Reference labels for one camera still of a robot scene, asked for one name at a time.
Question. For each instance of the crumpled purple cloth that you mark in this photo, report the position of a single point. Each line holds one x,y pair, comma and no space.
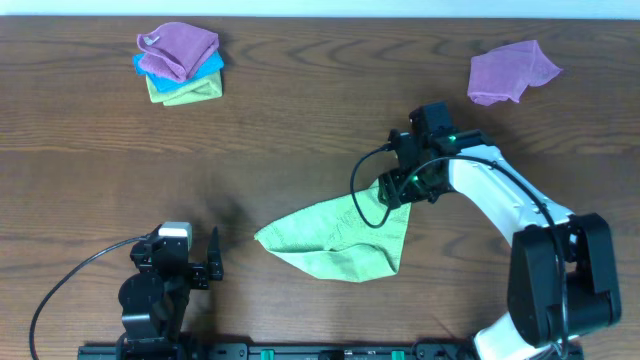
504,73

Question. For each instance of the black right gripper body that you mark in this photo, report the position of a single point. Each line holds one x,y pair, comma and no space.
421,187

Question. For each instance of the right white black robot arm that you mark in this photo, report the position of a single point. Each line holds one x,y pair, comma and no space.
562,282

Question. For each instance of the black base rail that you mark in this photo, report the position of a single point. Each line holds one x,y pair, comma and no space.
240,351

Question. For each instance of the folded blue cloth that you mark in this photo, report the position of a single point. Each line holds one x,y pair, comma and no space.
164,85

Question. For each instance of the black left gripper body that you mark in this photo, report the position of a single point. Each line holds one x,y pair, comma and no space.
198,275

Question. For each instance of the light green microfiber cloth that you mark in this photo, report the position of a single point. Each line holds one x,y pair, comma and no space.
330,241

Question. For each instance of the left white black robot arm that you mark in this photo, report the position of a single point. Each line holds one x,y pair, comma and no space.
154,300

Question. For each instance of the folded green cloth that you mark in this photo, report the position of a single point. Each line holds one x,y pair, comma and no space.
206,88

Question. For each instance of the folded purple cloth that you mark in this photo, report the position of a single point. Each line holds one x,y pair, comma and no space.
176,50

